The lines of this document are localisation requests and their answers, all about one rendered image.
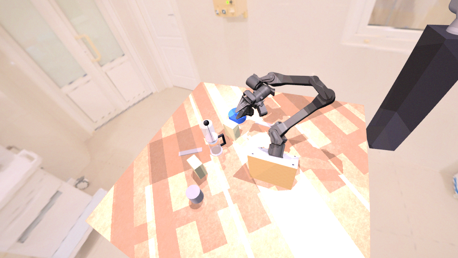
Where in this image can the glass french press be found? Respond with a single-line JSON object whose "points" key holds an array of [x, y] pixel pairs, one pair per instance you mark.
{"points": [[213, 141]]}

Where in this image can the blue cylinder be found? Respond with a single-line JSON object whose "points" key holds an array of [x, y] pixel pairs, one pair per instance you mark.
{"points": [[232, 116]]}

